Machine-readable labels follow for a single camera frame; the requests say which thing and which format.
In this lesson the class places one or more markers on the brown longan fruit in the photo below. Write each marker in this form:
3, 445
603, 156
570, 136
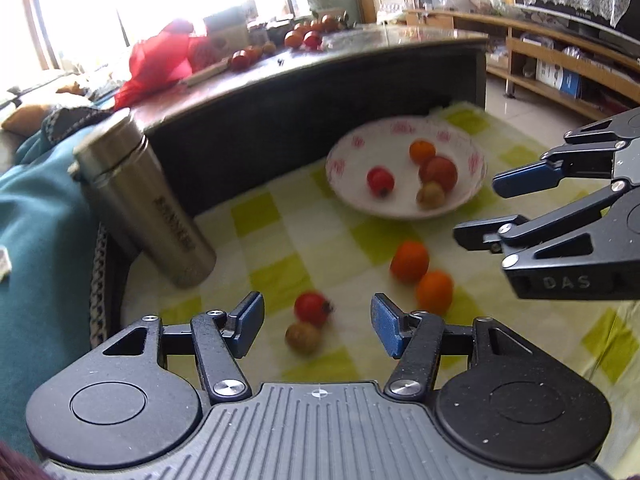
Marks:
303, 338

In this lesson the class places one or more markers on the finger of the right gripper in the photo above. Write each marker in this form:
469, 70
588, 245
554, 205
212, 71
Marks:
478, 235
527, 179

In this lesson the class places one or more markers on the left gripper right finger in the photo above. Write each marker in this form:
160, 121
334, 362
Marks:
395, 329

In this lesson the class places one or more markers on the large red tomato in bowl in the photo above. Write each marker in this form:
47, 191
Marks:
440, 170

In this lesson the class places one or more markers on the red plastic bag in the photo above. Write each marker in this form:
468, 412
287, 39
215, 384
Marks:
159, 62

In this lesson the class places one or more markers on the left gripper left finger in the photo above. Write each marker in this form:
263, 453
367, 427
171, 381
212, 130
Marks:
216, 333

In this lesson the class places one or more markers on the red oval tomato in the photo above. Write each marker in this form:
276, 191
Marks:
380, 181

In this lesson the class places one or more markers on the red tomato with stem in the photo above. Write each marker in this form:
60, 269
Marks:
312, 308

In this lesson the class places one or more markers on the white floral bowl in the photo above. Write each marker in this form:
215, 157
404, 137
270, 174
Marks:
385, 143

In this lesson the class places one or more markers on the wooden tv stand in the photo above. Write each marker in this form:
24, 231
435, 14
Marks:
577, 73

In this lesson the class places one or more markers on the green checkered tablecloth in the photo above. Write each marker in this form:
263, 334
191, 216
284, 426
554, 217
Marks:
293, 235

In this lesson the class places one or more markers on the small orange kumquat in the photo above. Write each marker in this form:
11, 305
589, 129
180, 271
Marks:
421, 151

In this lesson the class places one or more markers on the brown longan in bowl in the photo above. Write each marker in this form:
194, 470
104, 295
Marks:
431, 196

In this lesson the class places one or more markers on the stainless steel thermos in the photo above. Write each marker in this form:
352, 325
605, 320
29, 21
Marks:
125, 184

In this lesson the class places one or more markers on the dark coffee table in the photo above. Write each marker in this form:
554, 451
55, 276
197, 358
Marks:
237, 131

